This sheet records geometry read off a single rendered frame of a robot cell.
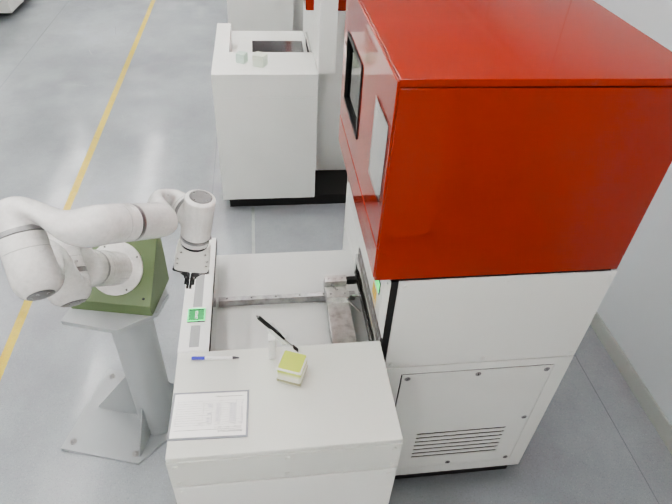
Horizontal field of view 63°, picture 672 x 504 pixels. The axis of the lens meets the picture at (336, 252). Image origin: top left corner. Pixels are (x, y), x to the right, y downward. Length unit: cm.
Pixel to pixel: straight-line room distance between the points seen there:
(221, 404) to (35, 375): 167
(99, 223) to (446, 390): 131
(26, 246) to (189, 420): 62
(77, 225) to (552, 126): 109
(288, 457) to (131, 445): 130
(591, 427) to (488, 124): 198
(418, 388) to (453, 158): 92
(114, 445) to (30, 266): 157
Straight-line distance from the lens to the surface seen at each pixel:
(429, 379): 198
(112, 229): 128
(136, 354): 229
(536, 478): 278
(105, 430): 282
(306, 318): 200
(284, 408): 160
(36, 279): 132
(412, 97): 127
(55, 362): 317
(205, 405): 162
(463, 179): 142
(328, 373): 167
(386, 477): 174
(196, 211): 152
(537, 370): 211
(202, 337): 179
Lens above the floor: 230
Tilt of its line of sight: 40 degrees down
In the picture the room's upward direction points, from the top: 4 degrees clockwise
